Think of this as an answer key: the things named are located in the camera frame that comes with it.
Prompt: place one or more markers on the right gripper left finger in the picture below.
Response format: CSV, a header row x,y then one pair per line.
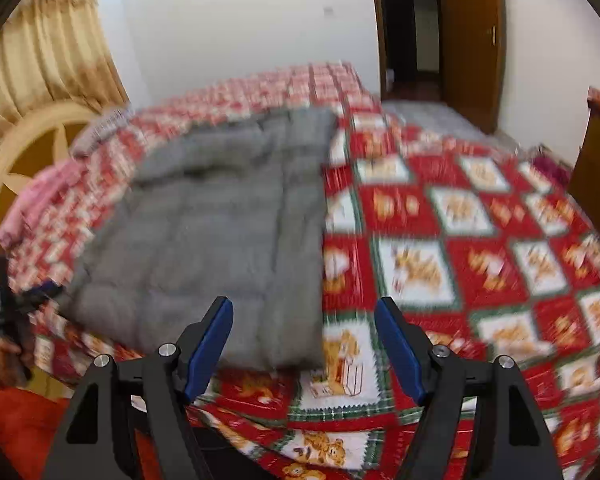
x,y
96,438

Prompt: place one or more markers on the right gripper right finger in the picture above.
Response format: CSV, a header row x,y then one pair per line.
x,y
510,439

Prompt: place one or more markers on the grey puffer jacket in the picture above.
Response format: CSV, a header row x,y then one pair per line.
x,y
234,210

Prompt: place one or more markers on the clothes pile on floor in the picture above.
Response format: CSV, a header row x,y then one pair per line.
x,y
550,165

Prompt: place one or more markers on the orange jacket sleeve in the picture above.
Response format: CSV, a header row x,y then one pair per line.
x,y
28,424

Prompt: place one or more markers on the red patchwork bedspread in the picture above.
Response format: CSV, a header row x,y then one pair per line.
x,y
479,249

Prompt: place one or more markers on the cream wooden headboard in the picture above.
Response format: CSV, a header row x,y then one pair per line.
x,y
41,138

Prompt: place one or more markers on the striped pillow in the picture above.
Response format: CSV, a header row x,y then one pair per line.
x,y
99,130

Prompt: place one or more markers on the beige patterned curtain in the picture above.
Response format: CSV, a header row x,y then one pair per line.
x,y
55,50

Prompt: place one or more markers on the brown wooden door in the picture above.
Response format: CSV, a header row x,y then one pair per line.
x,y
473,46

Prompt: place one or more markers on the dark door frame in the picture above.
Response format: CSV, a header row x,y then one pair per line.
x,y
409,52

